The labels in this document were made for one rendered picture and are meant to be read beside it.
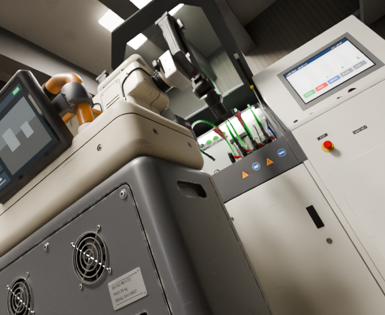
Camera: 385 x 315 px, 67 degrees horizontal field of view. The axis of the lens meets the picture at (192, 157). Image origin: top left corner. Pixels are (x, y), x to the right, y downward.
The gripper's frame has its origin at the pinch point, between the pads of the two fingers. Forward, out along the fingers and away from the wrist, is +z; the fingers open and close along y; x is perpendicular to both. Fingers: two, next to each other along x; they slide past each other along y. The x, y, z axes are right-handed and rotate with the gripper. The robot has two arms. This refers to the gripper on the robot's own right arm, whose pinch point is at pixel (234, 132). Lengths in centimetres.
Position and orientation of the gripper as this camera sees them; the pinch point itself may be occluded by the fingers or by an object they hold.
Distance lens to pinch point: 131.7
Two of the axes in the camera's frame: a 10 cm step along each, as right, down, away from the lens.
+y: -7.7, 5.2, 3.7
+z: 5.7, 8.2, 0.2
